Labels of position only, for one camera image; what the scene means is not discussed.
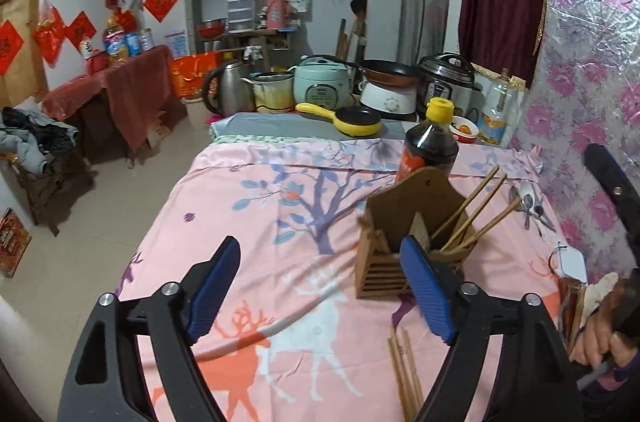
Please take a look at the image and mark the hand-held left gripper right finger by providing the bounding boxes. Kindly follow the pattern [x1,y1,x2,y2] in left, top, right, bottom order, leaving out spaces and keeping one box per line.
[399,235,586,422]

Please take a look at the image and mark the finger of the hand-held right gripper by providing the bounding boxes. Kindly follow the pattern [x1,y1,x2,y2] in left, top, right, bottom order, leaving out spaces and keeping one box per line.
[584,143,640,264]

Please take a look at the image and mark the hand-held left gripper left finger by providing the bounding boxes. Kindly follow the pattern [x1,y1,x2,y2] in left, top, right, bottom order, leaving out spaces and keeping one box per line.
[56,235,242,422]

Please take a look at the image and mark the wooden chopstick holder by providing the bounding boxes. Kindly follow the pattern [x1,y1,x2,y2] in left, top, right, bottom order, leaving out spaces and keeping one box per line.
[355,167,474,301]

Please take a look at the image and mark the brown bamboo chopstick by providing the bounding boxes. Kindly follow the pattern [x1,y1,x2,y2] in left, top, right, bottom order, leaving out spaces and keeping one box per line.
[441,175,508,249]
[448,197,522,251]
[457,205,525,253]
[431,165,501,239]

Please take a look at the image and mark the pile of wooden chopsticks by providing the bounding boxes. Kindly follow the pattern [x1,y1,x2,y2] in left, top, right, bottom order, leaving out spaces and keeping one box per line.
[388,326,427,422]

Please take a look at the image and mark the person's right hand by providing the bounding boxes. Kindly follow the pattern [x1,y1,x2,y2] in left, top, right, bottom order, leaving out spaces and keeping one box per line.
[569,287,640,384]

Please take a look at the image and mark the brown leather pouch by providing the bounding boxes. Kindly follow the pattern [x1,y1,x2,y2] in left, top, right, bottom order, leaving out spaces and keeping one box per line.
[556,277,590,354]

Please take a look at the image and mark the metal spoon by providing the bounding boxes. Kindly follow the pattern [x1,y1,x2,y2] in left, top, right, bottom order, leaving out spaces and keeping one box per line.
[525,202,557,234]
[508,185,536,230]

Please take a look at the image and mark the white ceramic spoon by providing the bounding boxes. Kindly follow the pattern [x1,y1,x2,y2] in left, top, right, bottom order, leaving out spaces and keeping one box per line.
[519,181,540,209]

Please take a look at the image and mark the pink deer-print tablecloth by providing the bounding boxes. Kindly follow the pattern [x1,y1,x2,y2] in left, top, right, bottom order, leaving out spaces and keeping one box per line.
[115,136,577,422]

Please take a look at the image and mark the clear cooking oil bottle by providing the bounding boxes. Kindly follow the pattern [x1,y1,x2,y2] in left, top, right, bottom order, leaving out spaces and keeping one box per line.
[477,69,524,147]

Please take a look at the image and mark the dark soy sauce bottle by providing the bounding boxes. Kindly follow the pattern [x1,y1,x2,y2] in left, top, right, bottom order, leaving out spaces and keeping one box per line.
[394,98,460,186]

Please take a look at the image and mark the floral plastic sheet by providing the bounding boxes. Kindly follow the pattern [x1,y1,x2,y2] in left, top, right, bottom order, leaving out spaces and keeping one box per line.
[509,0,640,285]

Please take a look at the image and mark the red-rimmed bowl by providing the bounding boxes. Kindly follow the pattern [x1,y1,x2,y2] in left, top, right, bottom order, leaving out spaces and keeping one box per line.
[448,115,480,144]

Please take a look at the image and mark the yellow small frying pan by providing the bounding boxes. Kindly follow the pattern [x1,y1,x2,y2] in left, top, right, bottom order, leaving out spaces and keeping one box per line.
[294,102,384,138]

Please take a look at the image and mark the grey table cloth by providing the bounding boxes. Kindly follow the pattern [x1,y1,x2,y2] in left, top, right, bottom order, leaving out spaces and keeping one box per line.
[209,111,422,144]

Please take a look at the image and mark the white electric cooker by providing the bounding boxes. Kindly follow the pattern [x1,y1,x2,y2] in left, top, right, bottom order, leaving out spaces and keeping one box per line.
[358,80,419,121]

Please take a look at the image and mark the black pressure cooker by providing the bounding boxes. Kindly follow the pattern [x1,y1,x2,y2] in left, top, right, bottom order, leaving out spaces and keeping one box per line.
[417,53,484,121]

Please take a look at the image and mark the red gift box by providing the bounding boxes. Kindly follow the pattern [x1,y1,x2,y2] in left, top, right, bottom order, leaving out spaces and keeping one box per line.
[0,207,32,279]

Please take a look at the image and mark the steel electric kettle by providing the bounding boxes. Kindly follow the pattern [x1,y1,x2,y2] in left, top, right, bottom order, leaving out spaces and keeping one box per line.
[202,59,256,117]

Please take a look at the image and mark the cream enamel pot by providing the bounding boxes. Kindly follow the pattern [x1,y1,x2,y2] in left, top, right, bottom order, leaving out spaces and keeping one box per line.
[241,71,296,113]

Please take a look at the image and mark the orange red box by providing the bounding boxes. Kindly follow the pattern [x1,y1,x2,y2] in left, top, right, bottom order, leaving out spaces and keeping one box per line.
[171,52,224,99]

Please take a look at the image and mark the copper frying pan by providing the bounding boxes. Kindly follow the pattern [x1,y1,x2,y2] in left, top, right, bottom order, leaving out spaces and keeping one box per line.
[357,59,424,89]

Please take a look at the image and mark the side table with red cloth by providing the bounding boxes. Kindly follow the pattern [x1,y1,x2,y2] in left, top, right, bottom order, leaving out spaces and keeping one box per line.
[42,44,189,155]

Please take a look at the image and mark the pale green rice cooker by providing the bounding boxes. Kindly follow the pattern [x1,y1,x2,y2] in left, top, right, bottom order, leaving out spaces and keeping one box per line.
[292,54,359,116]

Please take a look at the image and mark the chair with jackets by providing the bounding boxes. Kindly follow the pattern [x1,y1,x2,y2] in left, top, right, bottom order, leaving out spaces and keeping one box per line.
[0,104,92,237]

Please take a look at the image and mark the blue cans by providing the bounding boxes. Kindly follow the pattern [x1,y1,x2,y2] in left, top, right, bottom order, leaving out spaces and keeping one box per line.
[127,29,154,56]

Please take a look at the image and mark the white refrigerator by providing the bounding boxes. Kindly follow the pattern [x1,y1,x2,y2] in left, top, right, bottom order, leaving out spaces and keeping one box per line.
[141,0,204,59]

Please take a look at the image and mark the red basin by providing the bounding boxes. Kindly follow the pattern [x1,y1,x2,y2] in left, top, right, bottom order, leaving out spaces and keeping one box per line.
[196,18,227,40]

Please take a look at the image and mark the yellow oil bottle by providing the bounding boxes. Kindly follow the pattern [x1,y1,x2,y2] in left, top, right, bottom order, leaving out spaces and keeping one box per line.
[102,16,130,68]

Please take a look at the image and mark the pink thermos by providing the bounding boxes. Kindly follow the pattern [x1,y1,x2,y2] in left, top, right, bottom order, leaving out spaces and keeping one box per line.
[264,0,288,31]

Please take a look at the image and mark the stacked container with green lid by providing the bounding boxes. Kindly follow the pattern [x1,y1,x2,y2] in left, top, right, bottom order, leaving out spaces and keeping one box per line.
[227,0,257,34]

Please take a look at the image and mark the red diamond poster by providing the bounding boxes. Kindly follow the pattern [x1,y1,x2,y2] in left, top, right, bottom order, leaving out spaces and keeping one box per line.
[67,12,97,48]
[0,19,25,76]
[143,0,176,24]

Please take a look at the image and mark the red plastic bag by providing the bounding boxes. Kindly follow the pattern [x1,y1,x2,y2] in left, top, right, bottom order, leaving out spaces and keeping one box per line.
[33,4,66,66]

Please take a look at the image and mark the wooden door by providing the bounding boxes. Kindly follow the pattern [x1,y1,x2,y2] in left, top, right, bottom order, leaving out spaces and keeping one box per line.
[0,0,48,108]

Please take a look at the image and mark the white card with black cord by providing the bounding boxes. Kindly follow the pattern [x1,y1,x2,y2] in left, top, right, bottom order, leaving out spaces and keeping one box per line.
[548,242,592,281]

